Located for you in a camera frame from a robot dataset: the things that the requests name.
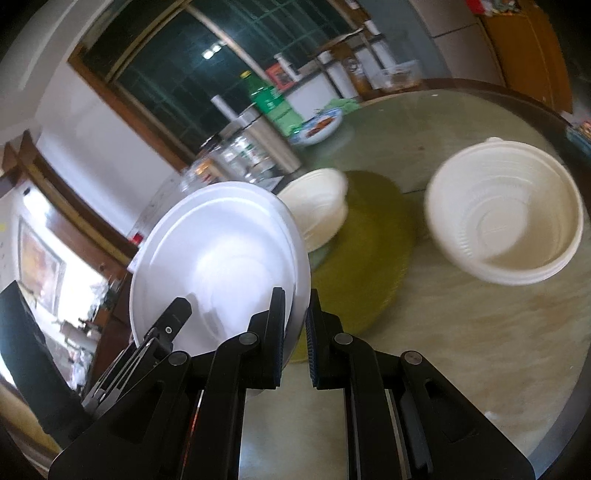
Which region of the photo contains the cream disposable bowl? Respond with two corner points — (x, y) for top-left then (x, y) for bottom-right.
(425, 137), (584, 286)
(277, 168), (349, 253)

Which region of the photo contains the white foam plate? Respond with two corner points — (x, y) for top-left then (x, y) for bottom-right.
(129, 182), (311, 359)

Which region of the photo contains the steel thermos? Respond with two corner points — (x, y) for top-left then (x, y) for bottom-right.
(236, 104), (301, 174)

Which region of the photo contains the dish of food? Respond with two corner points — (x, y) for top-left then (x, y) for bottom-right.
(290, 108), (342, 146)

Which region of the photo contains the green soda bottle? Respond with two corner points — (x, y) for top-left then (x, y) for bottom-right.
(240, 70), (304, 137)

